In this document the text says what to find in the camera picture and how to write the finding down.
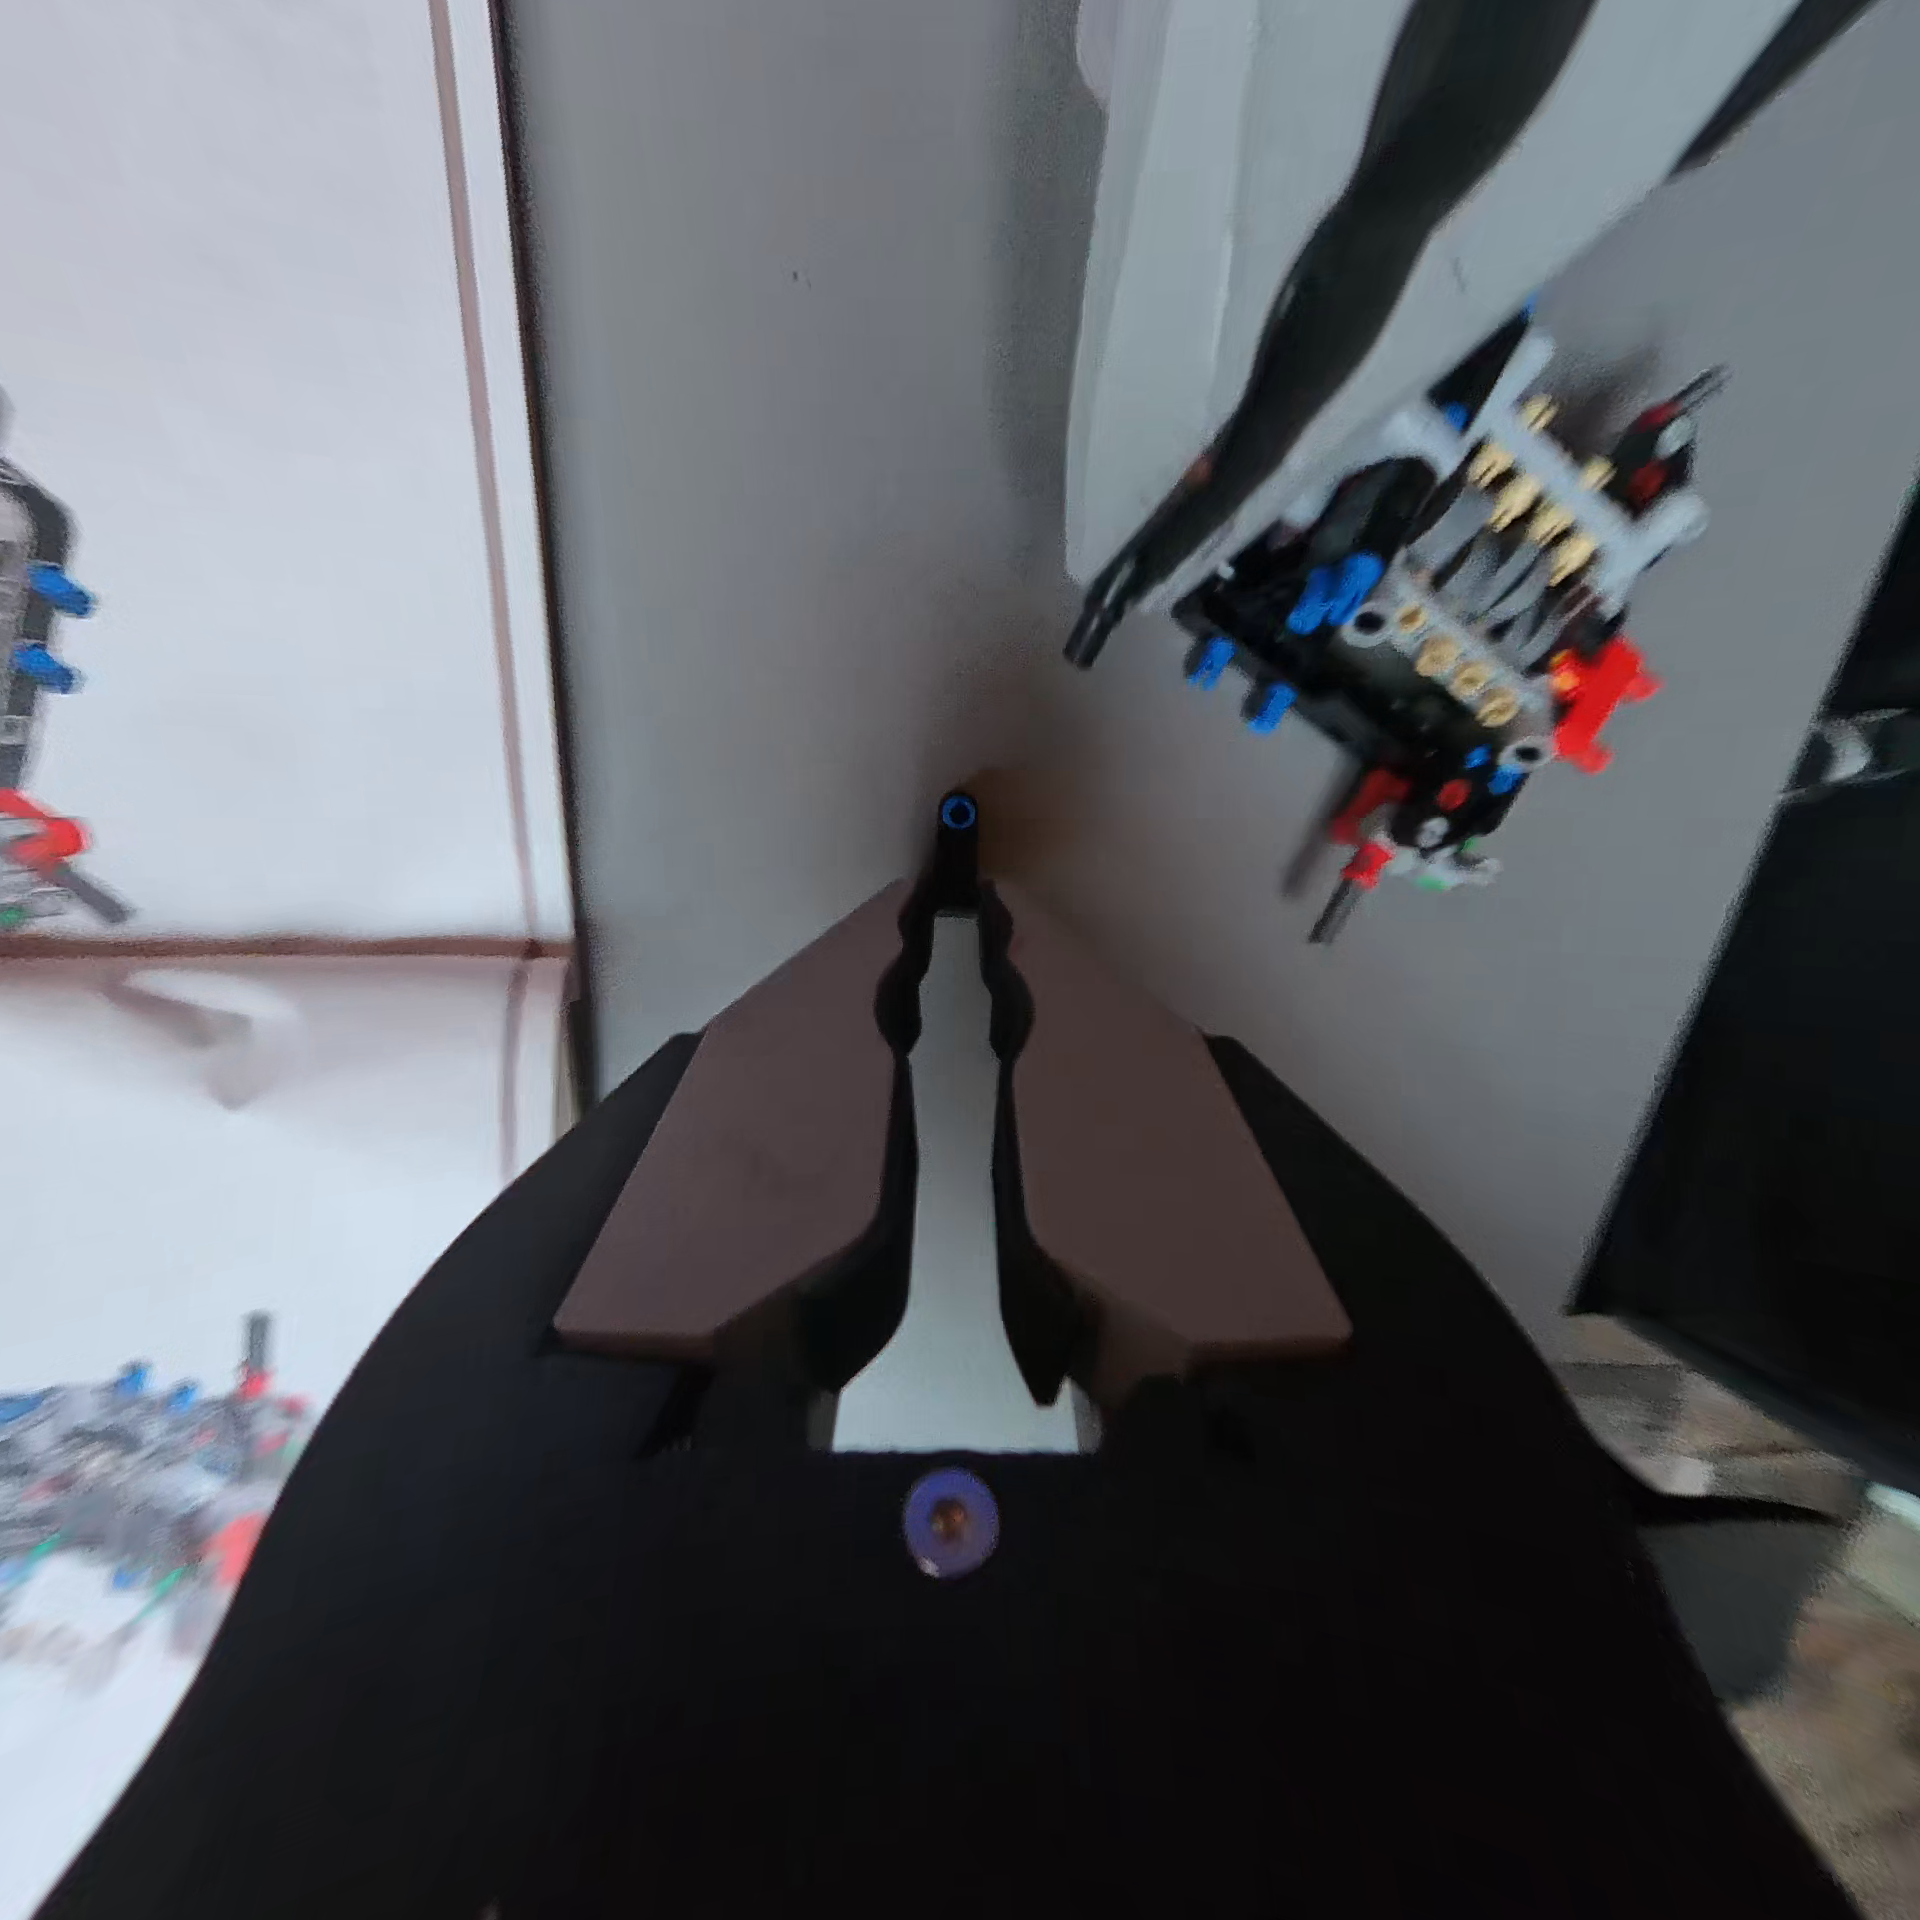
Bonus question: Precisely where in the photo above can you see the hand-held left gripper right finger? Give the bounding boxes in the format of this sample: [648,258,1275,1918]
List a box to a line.
[978,879,1354,1408]

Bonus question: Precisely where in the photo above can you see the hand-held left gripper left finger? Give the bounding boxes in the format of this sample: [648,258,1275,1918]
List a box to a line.
[554,879,920,1385]

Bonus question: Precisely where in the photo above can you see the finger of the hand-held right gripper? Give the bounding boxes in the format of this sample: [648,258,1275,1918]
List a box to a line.
[1062,0,1418,670]
[1106,0,1883,618]

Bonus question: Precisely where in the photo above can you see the lego engine assembly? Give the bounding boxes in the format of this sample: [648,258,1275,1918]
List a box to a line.
[1176,357,1729,945]

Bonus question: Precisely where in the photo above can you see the lego instruction booklet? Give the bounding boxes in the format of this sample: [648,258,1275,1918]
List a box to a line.
[0,0,589,1920]

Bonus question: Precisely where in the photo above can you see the black office chair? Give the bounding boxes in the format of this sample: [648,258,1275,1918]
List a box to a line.
[1563,478,1920,1508]

